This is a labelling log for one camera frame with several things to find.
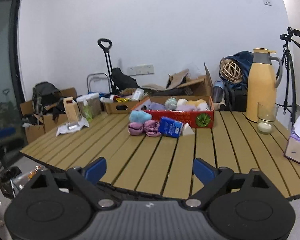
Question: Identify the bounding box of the white triangular sponge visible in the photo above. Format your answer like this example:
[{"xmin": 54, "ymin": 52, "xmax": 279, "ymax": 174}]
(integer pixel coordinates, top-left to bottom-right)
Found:
[{"xmin": 181, "ymin": 123, "xmax": 194, "ymax": 136}]

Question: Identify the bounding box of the blue tissue pack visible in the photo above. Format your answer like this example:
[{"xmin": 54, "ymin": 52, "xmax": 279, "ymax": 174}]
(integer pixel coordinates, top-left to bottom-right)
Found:
[{"xmin": 158, "ymin": 116, "xmax": 184, "ymax": 138}]

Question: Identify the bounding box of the yellow white plush toy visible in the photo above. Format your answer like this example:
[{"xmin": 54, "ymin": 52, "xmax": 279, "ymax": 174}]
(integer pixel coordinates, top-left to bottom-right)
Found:
[{"xmin": 186, "ymin": 99, "xmax": 210, "ymax": 111}]

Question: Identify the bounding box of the blue fluffy cloud toy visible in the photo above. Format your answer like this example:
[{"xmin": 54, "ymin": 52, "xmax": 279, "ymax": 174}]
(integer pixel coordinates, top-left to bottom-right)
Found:
[{"xmin": 129, "ymin": 110, "xmax": 152, "ymax": 124}]

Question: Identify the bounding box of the pink satin scrunchie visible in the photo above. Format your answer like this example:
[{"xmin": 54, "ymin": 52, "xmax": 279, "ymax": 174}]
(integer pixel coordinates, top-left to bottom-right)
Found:
[
  {"xmin": 128, "ymin": 122, "xmax": 144, "ymax": 136},
  {"xmin": 143, "ymin": 120, "xmax": 161, "ymax": 137}
]

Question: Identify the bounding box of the purple knitted cloth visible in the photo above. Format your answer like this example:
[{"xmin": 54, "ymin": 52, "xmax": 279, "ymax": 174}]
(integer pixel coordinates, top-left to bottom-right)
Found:
[{"xmin": 148, "ymin": 102, "xmax": 166, "ymax": 111}]

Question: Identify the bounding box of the lilac towel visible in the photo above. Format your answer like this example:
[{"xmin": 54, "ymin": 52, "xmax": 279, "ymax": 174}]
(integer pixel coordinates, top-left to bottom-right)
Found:
[{"xmin": 175, "ymin": 105, "xmax": 197, "ymax": 112}]

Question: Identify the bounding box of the white paper sheet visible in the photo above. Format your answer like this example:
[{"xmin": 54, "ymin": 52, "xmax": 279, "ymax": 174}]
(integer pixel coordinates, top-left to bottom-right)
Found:
[{"xmin": 56, "ymin": 117, "xmax": 89, "ymax": 137}]

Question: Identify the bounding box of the green spray bottle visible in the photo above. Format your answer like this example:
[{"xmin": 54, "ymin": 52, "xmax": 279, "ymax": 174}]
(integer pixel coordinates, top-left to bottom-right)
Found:
[{"xmin": 83, "ymin": 99, "xmax": 93, "ymax": 122}]

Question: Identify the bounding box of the red cardboard pumpkin box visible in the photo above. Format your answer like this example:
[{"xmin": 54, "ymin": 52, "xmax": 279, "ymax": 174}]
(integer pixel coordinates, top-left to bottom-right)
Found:
[{"xmin": 132, "ymin": 95, "xmax": 215, "ymax": 128}]

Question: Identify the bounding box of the small brown cardboard box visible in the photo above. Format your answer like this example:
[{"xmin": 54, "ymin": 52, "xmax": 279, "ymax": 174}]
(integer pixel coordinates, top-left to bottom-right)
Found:
[{"xmin": 100, "ymin": 97, "xmax": 141, "ymax": 114}]

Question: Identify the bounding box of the floor cardboard box left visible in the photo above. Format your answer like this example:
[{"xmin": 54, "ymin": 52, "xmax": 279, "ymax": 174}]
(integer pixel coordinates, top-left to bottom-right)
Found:
[{"xmin": 19, "ymin": 87, "xmax": 77, "ymax": 143}]

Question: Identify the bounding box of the clear drinking glass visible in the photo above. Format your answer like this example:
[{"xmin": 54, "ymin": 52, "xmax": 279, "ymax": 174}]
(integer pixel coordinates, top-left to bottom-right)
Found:
[{"xmin": 257, "ymin": 102, "xmax": 278, "ymax": 134}]

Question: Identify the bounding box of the blue water bottle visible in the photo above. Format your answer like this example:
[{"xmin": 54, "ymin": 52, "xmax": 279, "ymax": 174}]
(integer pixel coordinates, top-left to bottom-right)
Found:
[{"xmin": 212, "ymin": 80, "xmax": 224, "ymax": 103}]

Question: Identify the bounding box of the black backpack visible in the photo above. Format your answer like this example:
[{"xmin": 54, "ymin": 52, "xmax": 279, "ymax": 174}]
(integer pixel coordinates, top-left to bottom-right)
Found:
[{"xmin": 32, "ymin": 81, "xmax": 62, "ymax": 115}]

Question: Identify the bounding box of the black waste bin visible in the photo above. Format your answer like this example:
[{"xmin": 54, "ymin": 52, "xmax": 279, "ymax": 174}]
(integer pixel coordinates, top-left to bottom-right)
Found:
[{"xmin": 0, "ymin": 166, "xmax": 21, "ymax": 199}]

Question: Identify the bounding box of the white plastic container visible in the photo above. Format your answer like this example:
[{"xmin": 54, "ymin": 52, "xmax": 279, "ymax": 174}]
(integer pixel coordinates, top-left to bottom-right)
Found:
[{"xmin": 131, "ymin": 88, "xmax": 145, "ymax": 101}]

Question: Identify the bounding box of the large open cardboard box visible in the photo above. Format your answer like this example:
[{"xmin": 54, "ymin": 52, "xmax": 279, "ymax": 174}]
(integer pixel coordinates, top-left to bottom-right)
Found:
[{"xmin": 143, "ymin": 62, "xmax": 213, "ymax": 96}]

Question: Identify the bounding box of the black trolley bag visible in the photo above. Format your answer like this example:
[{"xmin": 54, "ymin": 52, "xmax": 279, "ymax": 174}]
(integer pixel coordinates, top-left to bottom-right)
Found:
[{"xmin": 111, "ymin": 68, "xmax": 140, "ymax": 91}]

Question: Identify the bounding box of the yellow thermos jug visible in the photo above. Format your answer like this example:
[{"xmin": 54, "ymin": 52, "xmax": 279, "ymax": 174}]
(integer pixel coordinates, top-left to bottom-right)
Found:
[{"xmin": 246, "ymin": 48, "xmax": 283, "ymax": 122}]

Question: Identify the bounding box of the woven rattan ball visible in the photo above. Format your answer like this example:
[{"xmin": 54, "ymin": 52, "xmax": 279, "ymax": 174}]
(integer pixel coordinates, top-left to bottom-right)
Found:
[{"xmin": 219, "ymin": 58, "xmax": 243, "ymax": 83}]

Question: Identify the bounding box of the dark blue velvet cloth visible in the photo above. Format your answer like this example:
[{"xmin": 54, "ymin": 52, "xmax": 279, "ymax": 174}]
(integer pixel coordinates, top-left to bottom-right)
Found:
[{"xmin": 219, "ymin": 51, "xmax": 254, "ymax": 89}]

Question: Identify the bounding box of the metal folding stool frame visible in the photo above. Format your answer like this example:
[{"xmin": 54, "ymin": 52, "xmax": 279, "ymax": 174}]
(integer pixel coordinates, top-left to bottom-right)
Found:
[{"xmin": 86, "ymin": 73, "xmax": 111, "ymax": 94}]

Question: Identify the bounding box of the white wall socket strip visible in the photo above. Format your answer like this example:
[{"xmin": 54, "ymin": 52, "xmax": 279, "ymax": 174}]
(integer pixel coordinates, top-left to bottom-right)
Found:
[{"xmin": 127, "ymin": 64, "xmax": 154, "ymax": 76}]

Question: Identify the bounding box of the black camera tripod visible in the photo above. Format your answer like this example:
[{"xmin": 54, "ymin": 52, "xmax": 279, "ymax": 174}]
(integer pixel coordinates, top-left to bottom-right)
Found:
[{"xmin": 276, "ymin": 38, "xmax": 300, "ymax": 127}]

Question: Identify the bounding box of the black video camera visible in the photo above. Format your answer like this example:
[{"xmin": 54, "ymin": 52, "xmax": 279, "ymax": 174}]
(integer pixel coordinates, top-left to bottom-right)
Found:
[{"xmin": 280, "ymin": 27, "xmax": 300, "ymax": 42}]

